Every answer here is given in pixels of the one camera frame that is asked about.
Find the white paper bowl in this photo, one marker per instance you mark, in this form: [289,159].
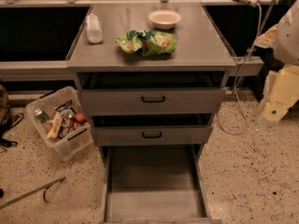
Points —
[164,19]

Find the red apple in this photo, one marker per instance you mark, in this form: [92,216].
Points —
[80,118]

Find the yellow snack box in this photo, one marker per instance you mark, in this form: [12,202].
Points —
[56,125]

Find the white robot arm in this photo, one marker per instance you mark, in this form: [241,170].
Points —
[283,39]

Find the black chip bag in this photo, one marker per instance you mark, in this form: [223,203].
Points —
[65,106]

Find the green rice chip bag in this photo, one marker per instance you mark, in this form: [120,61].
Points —
[147,42]

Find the clear plastic storage bin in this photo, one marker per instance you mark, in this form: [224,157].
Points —
[75,141]

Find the top grey drawer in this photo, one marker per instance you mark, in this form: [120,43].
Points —
[151,102]

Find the metal bar on floor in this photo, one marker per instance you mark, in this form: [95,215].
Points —
[31,192]

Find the grey drawer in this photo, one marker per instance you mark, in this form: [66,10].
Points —
[154,185]
[151,135]
[151,102]

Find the grey drawer cabinet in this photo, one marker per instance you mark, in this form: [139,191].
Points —
[200,61]

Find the green soda can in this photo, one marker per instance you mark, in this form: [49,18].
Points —
[41,116]

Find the dark backpack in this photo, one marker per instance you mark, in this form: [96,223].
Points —
[7,120]

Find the brown snack packet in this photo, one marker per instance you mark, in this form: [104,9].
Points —
[66,128]

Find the middle grey drawer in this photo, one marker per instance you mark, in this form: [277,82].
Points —
[151,135]

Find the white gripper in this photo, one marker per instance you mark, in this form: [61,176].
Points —
[288,36]

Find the bottom grey drawer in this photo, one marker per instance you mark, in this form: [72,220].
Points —
[154,185]

